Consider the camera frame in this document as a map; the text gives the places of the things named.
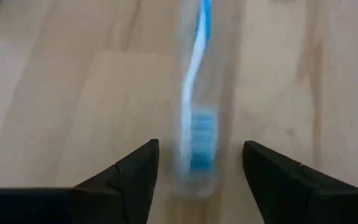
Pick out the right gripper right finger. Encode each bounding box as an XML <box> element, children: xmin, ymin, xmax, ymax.
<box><xmin>242</xmin><ymin>141</ymin><xmax>358</xmax><ymax>224</ymax></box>

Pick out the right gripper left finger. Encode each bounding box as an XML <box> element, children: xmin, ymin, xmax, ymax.
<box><xmin>0</xmin><ymin>139</ymin><xmax>160</xmax><ymax>224</ymax></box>

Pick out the blue white bagged toothbrush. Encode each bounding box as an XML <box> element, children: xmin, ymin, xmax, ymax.
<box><xmin>174</xmin><ymin>0</ymin><xmax>226</xmax><ymax>198</ymax></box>

